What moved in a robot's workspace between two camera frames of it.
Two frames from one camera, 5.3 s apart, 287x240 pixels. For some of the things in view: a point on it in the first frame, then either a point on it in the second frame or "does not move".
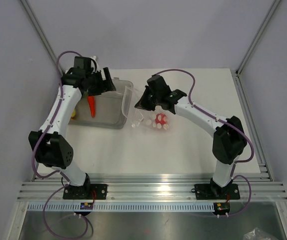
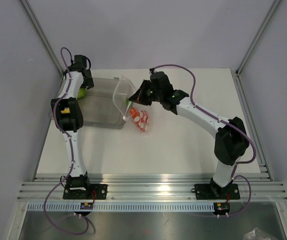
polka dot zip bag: [157, 119] → [138, 114]
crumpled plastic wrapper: [256, 234] does not move
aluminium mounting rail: [253, 187] does not move
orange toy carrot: [91, 100] → [133, 112]
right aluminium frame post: [257, 36] does not move
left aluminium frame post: [41, 33] does not move
